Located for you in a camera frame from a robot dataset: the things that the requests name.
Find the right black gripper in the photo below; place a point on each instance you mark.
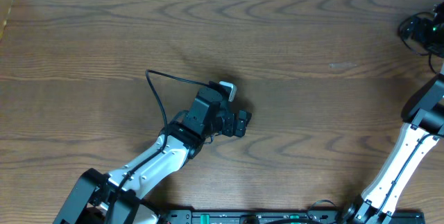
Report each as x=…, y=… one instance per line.
x=419, y=33

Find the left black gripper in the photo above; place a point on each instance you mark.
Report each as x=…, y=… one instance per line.
x=232, y=120

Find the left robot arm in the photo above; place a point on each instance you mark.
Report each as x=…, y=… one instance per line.
x=117, y=196

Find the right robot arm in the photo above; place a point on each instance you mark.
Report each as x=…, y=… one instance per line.
x=421, y=130

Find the clear tape patch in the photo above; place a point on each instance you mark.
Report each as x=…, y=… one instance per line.
x=342, y=65

